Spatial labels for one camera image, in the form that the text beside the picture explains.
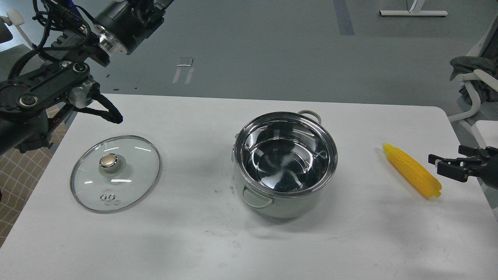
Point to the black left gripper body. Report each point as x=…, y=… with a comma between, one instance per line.
x=123, y=25

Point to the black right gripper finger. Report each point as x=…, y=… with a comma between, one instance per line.
x=458, y=170
x=473, y=156

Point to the yellow toy corn cob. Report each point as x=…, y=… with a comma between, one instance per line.
x=422, y=180

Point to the glass pot lid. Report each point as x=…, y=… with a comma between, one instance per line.
x=115, y=174

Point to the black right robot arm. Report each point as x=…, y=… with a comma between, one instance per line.
x=488, y=172

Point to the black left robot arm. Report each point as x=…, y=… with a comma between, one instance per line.
x=53, y=79

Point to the stainless steel pot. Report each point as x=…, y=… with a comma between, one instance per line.
x=283, y=162

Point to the white chair with grey cloth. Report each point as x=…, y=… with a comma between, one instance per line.
x=477, y=74

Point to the grey office chair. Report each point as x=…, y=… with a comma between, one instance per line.
x=13, y=18

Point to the white desk leg base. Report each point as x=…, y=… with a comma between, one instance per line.
x=414, y=10

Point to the beige checkered cloth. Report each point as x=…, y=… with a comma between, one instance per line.
x=19, y=175

